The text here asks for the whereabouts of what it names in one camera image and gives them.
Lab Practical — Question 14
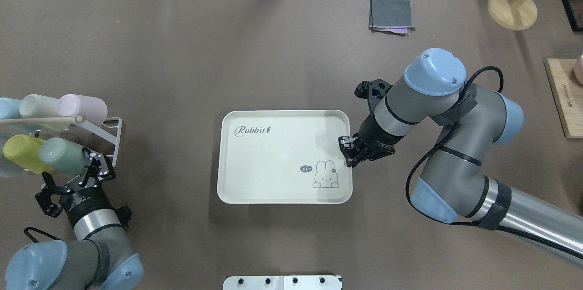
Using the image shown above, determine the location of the blue cup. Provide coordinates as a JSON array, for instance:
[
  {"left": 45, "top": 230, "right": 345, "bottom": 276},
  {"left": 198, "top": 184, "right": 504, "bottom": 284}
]
[{"left": 0, "top": 97, "right": 22, "bottom": 120}]

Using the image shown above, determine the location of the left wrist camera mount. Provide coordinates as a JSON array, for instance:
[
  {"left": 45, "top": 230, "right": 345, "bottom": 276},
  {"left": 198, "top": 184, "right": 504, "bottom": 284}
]
[{"left": 35, "top": 183, "right": 72, "bottom": 218}]

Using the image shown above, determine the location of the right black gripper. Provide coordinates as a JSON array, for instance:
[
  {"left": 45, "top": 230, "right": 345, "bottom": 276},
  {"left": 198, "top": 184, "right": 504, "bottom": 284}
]
[{"left": 338, "top": 114, "right": 404, "bottom": 168}]

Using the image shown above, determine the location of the cream cup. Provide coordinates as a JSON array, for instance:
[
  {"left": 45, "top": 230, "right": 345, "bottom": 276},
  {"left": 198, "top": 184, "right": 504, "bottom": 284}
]
[{"left": 19, "top": 94, "right": 60, "bottom": 118}]

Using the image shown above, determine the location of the white pedestal column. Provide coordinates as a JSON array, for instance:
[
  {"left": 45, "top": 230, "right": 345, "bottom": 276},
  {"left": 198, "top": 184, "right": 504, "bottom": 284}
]
[{"left": 222, "top": 275, "right": 343, "bottom": 290}]

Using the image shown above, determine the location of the wooden mug tree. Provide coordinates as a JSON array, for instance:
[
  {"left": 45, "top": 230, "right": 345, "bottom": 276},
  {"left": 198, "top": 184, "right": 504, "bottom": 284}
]
[{"left": 487, "top": 0, "right": 537, "bottom": 31}]

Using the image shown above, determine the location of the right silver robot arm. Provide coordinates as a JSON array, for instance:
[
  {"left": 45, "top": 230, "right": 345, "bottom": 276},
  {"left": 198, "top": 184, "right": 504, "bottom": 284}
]
[{"left": 338, "top": 49, "right": 582, "bottom": 266}]

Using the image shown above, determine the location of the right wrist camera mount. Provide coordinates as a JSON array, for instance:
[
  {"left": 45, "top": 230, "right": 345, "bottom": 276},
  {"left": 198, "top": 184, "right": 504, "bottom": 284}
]
[{"left": 354, "top": 79, "right": 392, "bottom": 114}]

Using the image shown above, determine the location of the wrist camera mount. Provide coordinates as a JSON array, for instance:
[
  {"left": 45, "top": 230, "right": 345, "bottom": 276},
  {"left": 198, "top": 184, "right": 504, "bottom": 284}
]
[
  {"left": 35, "top": 183, "right": 72, "bottom": 218},
  {"left": 354, "top": 79, "right": 392, "bottom": 114}
]

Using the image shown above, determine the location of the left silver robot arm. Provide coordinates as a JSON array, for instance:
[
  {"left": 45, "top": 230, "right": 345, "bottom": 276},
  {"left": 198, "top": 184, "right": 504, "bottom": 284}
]
[{"left": 5, "top": 147, "right": 144, "bottom": 290}]

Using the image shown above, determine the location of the cream rabbit tray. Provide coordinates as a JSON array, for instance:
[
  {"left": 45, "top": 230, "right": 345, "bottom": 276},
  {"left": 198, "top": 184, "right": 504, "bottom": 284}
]
[{"left": 217, "top": 110, "right": 353, "bottom": 204}]

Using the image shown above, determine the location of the pink cup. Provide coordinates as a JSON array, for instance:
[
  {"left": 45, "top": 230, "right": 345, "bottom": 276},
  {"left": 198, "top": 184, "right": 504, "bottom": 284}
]
[{"left": 57, "top": 94, "right": 108, "bottom": 125}]

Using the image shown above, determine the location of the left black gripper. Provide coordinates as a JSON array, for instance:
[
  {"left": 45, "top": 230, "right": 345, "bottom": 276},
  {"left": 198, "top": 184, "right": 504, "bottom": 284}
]
[{"left": 59, "top": 147, "right": 116, "bottom": 225}]

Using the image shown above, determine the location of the yellow cup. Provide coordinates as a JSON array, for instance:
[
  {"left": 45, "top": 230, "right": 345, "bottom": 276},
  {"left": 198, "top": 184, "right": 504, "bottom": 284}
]
[{"left": 3, "top": 134, "right": 53, "bottom": 174}]

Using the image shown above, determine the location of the green cup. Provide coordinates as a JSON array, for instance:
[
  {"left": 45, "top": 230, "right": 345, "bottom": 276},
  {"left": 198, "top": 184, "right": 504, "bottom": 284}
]
[{"left": 38, "top": 138, "right": 87, "bottom": 177}]

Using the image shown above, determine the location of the pink bowl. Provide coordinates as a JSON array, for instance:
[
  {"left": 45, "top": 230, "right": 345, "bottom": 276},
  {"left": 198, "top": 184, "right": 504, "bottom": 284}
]
[{"left": 574, "top": 53, "right": 583, "bottom": 85}]

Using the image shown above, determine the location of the grey folded cloth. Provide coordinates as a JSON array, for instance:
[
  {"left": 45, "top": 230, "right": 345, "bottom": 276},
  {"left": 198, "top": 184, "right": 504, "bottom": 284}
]
[{"left": 368, "top": 0, "right": 415, "bottom": 35}]

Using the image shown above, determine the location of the white cup rack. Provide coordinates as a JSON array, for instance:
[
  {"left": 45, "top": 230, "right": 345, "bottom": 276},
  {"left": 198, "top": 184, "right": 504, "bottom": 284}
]
[{"left": 0, "top": 115, "right": 123, "bottom": 167}]

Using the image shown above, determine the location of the wooden cutting board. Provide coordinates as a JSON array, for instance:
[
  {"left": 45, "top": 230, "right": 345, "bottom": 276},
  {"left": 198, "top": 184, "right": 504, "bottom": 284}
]
[{"left": 545, "top": 58, "right": 583, "bottom": 139}]

